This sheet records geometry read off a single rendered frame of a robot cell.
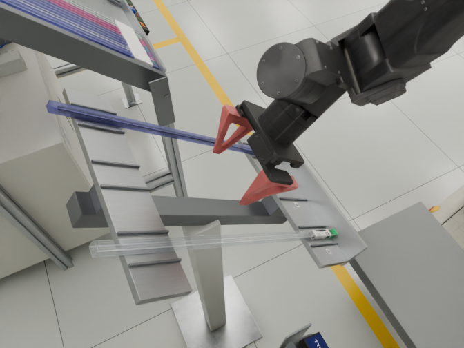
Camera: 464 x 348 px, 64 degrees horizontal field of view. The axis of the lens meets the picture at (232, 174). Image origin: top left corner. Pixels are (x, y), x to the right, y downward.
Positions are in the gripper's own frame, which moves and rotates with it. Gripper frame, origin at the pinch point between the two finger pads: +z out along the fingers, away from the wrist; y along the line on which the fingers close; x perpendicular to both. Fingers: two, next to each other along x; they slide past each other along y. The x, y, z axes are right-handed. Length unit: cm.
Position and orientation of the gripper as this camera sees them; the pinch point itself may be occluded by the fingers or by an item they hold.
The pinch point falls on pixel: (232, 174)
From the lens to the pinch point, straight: 53.8
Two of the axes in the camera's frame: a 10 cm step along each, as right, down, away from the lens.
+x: 6.8, 1.2, 7.3
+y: 4.0, 7.7, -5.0
